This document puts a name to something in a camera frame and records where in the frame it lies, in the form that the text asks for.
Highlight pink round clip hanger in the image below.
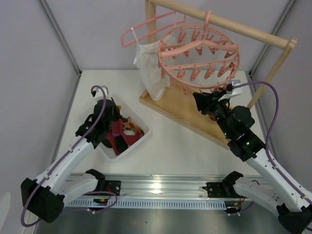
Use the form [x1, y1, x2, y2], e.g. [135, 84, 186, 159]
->
[157, 11, 240, 93]

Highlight white plastic basket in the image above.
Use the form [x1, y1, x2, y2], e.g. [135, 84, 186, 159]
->
[98, 94, 152, 161]

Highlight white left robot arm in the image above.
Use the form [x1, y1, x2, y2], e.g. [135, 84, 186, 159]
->
[20, 97, 121, 223]

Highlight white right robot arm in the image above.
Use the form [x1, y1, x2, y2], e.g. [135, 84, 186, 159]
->
[193, 92, 312, 234]

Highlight pink clothes hanger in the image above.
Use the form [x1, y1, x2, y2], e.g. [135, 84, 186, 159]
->
[121, 11, 187, 48]

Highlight wooden clothes rack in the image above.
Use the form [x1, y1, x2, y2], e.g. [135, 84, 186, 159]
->
[139, 0, 298, 148]

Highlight white camisole top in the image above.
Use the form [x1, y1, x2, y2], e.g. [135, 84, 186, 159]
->
[131, 28, 170, 101]

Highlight magenta striped sock yellow cuff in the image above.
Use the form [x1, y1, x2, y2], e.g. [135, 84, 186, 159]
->
[112, 119, 123, 137]

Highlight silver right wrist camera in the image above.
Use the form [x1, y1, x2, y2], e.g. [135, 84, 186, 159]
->
[218, 80, 243, 101]

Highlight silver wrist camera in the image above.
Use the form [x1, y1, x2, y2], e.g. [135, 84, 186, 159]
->
[218, 80, 243, 101]
[101, 85, 110, 98]

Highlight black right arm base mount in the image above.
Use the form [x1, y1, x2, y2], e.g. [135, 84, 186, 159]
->
[202, 182, 234, 198]

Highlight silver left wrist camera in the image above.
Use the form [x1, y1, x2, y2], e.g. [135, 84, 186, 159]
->
[101, 85, 110, 98]

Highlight aluminium mounting rail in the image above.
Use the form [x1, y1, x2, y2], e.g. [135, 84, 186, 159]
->
[60, 173, 278, 198]

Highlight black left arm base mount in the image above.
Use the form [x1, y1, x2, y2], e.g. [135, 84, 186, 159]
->
[104, 180, 121, 196]

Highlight white slotted cable duct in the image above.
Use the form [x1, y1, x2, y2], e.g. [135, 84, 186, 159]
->
[67, 197, 235, 210]

